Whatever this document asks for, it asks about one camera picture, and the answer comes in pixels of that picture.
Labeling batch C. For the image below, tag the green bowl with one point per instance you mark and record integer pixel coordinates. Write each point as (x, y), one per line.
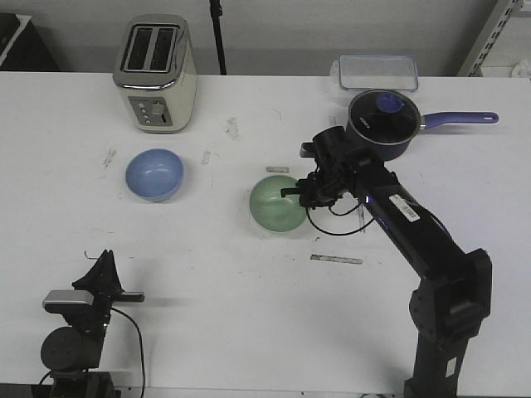
(272, 211)

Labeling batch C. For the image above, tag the white crumpled cloth on shelf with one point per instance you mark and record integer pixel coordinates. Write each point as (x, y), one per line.
(522, 69)

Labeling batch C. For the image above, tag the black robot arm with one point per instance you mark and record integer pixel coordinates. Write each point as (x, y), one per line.
(72, 353)
(454, 294)

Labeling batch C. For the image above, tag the dark blue saucepan with handle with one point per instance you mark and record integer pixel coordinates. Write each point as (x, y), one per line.
(388, 152)

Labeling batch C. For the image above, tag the cream and chrome toaster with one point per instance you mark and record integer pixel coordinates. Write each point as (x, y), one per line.
(155, 73)

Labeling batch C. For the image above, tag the grey metal shelf upright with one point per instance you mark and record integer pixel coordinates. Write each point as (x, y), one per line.
(502, 43)

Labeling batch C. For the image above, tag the glass pot lid blue knob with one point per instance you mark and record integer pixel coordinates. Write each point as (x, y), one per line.
(384, 117)

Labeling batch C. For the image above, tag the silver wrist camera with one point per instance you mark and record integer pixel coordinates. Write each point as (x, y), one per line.
(67, 301)
(308, 150)

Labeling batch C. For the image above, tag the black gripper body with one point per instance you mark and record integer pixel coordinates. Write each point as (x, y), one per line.
(92, 318)
(327, 180)

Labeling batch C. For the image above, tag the black tripod pole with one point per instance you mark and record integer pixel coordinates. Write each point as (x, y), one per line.
(215, 8)

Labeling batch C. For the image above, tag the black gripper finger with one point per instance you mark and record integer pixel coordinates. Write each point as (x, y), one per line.
(289, 191)
(112, 281)
(95, 280)
(313, 202)

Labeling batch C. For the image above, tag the blue bowl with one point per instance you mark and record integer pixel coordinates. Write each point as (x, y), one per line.
(154, 175)

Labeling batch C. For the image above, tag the clear plastic food container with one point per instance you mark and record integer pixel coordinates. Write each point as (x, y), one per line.
(365, 72)

